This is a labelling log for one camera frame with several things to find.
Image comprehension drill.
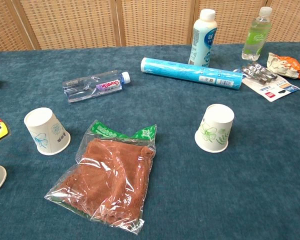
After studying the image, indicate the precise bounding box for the blue table cloth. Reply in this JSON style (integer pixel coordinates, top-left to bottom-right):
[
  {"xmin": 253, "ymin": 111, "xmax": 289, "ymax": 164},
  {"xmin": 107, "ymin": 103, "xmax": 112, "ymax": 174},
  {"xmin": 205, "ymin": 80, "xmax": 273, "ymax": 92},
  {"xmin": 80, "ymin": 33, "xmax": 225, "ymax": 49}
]
[{"xmin": 0, "ymin": 41, "xmax": 300, "ymax": 240}]

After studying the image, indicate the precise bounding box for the green flower paper cup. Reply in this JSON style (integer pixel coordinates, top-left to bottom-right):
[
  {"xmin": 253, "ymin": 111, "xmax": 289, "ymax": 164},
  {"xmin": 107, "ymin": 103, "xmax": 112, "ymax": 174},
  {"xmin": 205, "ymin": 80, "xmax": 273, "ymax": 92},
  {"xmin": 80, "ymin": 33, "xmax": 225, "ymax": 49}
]
[{"xmin": 194, "ymin": 103, "xmax": 235, "ymax": 154}]

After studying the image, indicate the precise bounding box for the white blue drink bottle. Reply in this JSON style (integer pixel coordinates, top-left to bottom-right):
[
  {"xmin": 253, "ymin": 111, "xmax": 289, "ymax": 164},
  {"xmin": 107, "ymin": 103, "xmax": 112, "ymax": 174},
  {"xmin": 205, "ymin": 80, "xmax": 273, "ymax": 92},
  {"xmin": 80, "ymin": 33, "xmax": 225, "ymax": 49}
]
[{"xmin": 188, "ymin": 8, "xmax": 219, "ymax": 68}]

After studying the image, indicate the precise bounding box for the blue cylindrical bag roll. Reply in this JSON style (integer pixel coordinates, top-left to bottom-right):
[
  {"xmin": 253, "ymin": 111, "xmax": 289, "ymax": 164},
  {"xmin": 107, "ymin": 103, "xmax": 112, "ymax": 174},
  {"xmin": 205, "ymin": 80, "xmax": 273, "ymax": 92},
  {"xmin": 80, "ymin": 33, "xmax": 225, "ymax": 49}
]
[{"xmin": 140, "ymin": 57, "xmax": 243, "ymax": 91}]

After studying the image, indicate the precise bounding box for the clear bottle purple label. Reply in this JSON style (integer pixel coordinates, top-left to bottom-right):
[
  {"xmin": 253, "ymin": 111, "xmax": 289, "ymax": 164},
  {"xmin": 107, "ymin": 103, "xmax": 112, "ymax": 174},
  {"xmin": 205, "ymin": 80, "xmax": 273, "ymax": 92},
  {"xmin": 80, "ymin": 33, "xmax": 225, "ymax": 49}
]
[{"xmin": 62, "ymin": 70, "xmax": 131, "ymax": 104}]

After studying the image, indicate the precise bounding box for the clear bottle green label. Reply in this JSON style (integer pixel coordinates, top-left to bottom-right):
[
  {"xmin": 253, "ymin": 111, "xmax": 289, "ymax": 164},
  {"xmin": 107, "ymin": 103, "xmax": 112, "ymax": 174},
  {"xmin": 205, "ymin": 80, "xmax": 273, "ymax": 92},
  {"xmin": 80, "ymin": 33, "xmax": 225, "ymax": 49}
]
[{"xmin": 241, "ymin": 6, "xmax": 273, "ymax": 62}]

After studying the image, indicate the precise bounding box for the white blister card pack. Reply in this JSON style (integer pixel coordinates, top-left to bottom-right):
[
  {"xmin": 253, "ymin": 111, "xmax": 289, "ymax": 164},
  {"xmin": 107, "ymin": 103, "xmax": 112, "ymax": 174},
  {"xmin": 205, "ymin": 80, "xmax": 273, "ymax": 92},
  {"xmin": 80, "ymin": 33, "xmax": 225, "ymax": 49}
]
[{"xmin": 233, "ymin": 62, "xmax": 300, "ymax": 103}]

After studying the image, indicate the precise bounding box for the brown towel in plastic bag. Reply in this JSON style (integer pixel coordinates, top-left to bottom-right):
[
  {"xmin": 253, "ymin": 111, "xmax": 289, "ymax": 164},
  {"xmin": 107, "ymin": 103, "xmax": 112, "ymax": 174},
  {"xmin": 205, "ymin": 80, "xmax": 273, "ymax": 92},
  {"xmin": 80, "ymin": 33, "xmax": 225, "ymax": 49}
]
[{"xmin": 43, "ymin": 119, "xmax": 158, "ymax": 236}]

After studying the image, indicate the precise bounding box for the wicker folding screen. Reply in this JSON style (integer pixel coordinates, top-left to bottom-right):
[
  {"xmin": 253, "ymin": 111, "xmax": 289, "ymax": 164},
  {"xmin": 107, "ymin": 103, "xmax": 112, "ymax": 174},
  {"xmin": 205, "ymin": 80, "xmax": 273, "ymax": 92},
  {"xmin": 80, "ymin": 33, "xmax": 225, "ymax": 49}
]
[{"xmin": 0, "ymin": 0, "xmax": 300, "ymax": 52}]

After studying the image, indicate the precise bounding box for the orange white snack packet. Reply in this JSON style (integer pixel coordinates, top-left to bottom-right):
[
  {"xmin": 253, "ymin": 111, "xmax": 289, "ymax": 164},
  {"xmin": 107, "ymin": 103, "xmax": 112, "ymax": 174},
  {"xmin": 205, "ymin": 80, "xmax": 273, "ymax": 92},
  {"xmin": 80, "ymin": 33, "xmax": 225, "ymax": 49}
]
[{"xmin": 266, "ymin": 52, "xmax": 300, "ymax": 81}]

